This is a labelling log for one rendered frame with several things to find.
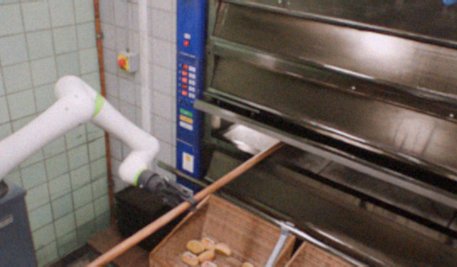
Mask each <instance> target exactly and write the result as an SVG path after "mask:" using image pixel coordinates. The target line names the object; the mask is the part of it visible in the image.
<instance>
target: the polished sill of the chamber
mask: <svg viewBox="0 0 457 267"><path fill-rule="evenodd" d="M210 143H211V144H215V145H217V146H218V147H222V148H224V149H227V150H229V151H231V152H233V153H235V154H237V155H242V156H243V157H245V158H248V159H249V160H251V159H252V158H253V157H254V156H256V155H259V154H260V153H261V152H262V151H261V150H258V149H256V148H253V147H250V146H248V145H246V144H244V143H241V142H239V141H236V140H234V139H230V138H227V137H226V136H224V135H222V134H219V133H217V134H215V135H213V136H211V137H210ZM258 164H261V165H264V166H267V167H268V168H270V169H272V170H275V171H277V172H281V173H283V174H285V175H287V176H288V177H292V178H294V179H295V180H297V181H301V182H304V183H306V184H308V185H310V186H312V187H314V188H316V189H320V190H322V191H325V192H326V193H329V194H331V195H333V196H335V197H337V198H338V199H343V200H346V201H347V202H349V203H352V204H354V205H356V206H358V207H362V208H363V209H365V210H369V211H371V212H373V213H374V214H376V215H381V216H382V217H385V218H387V219H389V220H391V221H393V222H396V223H398V224H399V225H403V226H407V227H408V228H410V229H412V230H414V231H416V232H419V233H421V234H425V235H426V236H429V237H431V238H434V239H435V240H437V241H440V242H444V243H446V244H448V245H450V246H452V247H453V248H457V231H456V230H453V229H452V228H449V227H447V226H442V225H440V224H438V223H436V222H434V221H431V220H429V219H427V218H425V217H423V216H419V215H416V214H414V213H411V212H410V211H408V210H405V209H402V208H400V207H397V206H394V205H392V204H390V203H388V202H385V201H383V200H381V199H376V198H374V197H373V196H371V195H368V194H366V193H364V192H361V191H359V190H355V189H354V188H350V187H347V186H346V185H345V184H342V183H338V182H337V181H333V180H330V179H328V178H327V177H324V176H321V175H320V174H317V173H316V172H311V171H309V170H307V169H304V168H303V167H300V166H297V165H295V164H291V163H290V162H287V161H284V160H282V159H281V158H278V157H277V156H274V155H267V156H265V157H264V158H263V159H262V160H260V161H259V162H258Z"/></svg>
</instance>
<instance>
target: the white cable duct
mask: <svg viewBox="0 0 457 267"><path fill-rule="evenodd" d="M139 39H140V62H141V83H142V127H143V131H145V132H146V133H147V134H150V84H149V54H148V26H147V0H139Z"/></svg>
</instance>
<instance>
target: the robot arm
mask: <svg viewBox="0 0 457 267"><path fill-rule="evenodd" d="M55 97H56V99H57V102H56V103H55V104H54V105H53V106H51V107H50V108H49V109H47V110H46V112H43V113H42V114H41V115H40V116H39V117H37V119H35V120H34V121H33V122H30V123H29V124H28V125H26V126H25V127H23V128H21V129H20V130H19V131H17V132H16V133H13V134H12V135H10V137H8V138H6V139H3V140H2V141H1V142H0V199H2V198H3V197H4V196H5V195H6V194H7V193H8V191H9V188H8V184H7V183H6V182H4V181H3V178H4V177H5V176H6V175H8V174H9V173H10V172H11V171H12V170H13V169H14V168H16V167H17V166H18V165H20V164H21V163H22V162H24V161H25V160H27V159H28V157H30V156H31V155H33V154H35V153H36V152H37V151H38V150H40V149H42V148H43V147H46V146H47V145H48V144H50V143H51V142H52V141H54V140H55V139H59V138H60V137H62V136H63V135H64V134H66V133H68V132H70V131H71V130H74V129H76V128H78V127H80V126H81V125H83V124H85V123H87V122H90V123H93V124H94V125H95V126H97V127H99V128H101V129H102V130H106V131H107V132H108V133H109V134H111V135H113V136H114V137H116V139H119V140H121V141H122V142H123V143H124V144H125V145H126V146H127V147H130V148H131V149H132V151H131V153H130V154H129V155H128V156H127V158H126V159H125V160H124V162H123V163H122V164H121V165H120V167H119V171H118V173H119V177H120V178H121V179H122V180H123V181H124V182H125V183H129V184H133V185H134V186H136V187H137V188H140V189H142V190H144V191H145V192H147V193H153V194H155V195H159V196H160V197H161V198H163V199H164V201H163V202H162V203H163V204H167V205H169V206H172V207H174V208H176V207H177V206H179V205H181V204H183V203H184V202H185V201H187V202H189V203H190V204H195V203H196V202H198V200H197V199H195V198H192V197H190V195H189V194H187V193H184V191H183V189H184V187H182V186H181V185H179V184H178V183H176V182H175V181H172V180H171V179H170V178H169V177H168V176H166V177H164V178H161V177H160V175H159V173H157V172H153V171H151V170H150V169H148V166H149V165H150V163H151V162H152V160H153V159H154V158H155V156H156V155H157V154H158V153H159V141H158V140H157V139H156V138H154V137H152V136H151V135H150V134H148V133H146V132H145V131H143V130H141V129H140V128H138V127H137V126H135V125H134V124H133V123H132V122H129V120H127V119H126V118H125V117H124V116H123V115H122V114H121V113H119V112H118V111H117V110H116V109H115V108H114V107H113V106H112V105H110V104H109V103H108V102H107V100H106V99H105V97H102V96H101V95H99V94H98V93H97V92H96V91H95V90H93V89H92V88H91V87H89V86H88V85H87V84H86V83H85V82H84V81H83V80H81V79H79V78H77V77H74V76H66V77H63V78H62V79H59V80H58V81H57V82H56V84H55ZM173 194H176V195H178V196H179V197H180V196H181V197H180V198H181V199H184V202H183V201H182V200H180V199H179V198H177V197H176V196H175V195H173Z"/></svg>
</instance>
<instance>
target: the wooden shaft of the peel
mask: <svg viewBox="0 0 457 267"><path fill-rule="evenodd" d="M284 144H286V142H284V141H281V140H279V141H278V142H277V143H275V144H273V145H272V146H270V147H269V148H268V149H266V150H264V151H262V152H261V153H260V154H259V155H256V156H254V157H253V158H252V159H251V160H249V161H247V162H246V163H244V164H242V165H241V166H239V167H238V168H237V169H235V170H234V171H233V172H229V173H228V174H226V176H224V177H223V178H221V179H220V180H218V181H216V182H215V183H213V184H211V185H210V186H209V187H207V188H206V189H203V190H202V191H201V192H200V193H198V194H196V195H195V196H193V198H195V199H197V200H198V202H199V201H200V200H201V199H203V198H206V197H207V196H209V195H210V194H211V193H213V192H214V191H215V190H216V189H218V188H220V187H222V186H223V185H224V184H226V183H227V182H228V181H230V180H232V179H233V178H235V177H236V176H237V175H239V174H240V173H242V172H244V171H246V170H247V169H248V168H249V167H251V166H252V165H253V164H256V163H258V162H259V161H260V160H262V159H263V158H264V157H265V156H267V155H269V154H271V153H272V152H274V151H275V150H277V149H278V148H279V147H281V146H283V145H284ZM198 202H196V203H195V204H197V203H198ZM195 204H190V203H189V202H187V201H185V202H184V203H183V204H181V205H179V206H177V207H176V208H175V209H174V210H172V211H170V212H169V213H167V214H166V215H163V216H162V217H161V218H159V220H157V221H155V222H154V223H152V224H149V225H148V226H147V227H145V228H144V229H143V230H141V232H137V233H135V234H134V235H133V236H132V237H130V238H129V239H128V240H126V241H124V242H122V243H120V244H119V245H117V246H116V247H115V248H114V249H112V250H109V251H108V252H106V253H105V254H104V255H102V256H101V257H99V258H98V259H96V260H94V261H93V262H91V263H90V264H89V265H87V266H86V267H102V266H104V265H105V264H106V263H108V262H109V261H111V260H112V259H114V258H116V257H117V256H118V255H120V254H121V253H123V252H124V251H125V250H128V249H130V248H131V247H132V246H133V245H134V244H136V243H137V242H139V241H141V240H142V239H144V238H145V237H147V236H148V235H149V234H150V233H151V232H155V231H156V230H158V229H159V228H160V227H161V226H163V225H165V224H167V222H169V221H171V220H172V219H174V218H175V217H176V216H177V215H180V214H181V213H183V212H184V211H185V210H187V209H188V208H190V207H191V206H193V205H195Z"/></svg>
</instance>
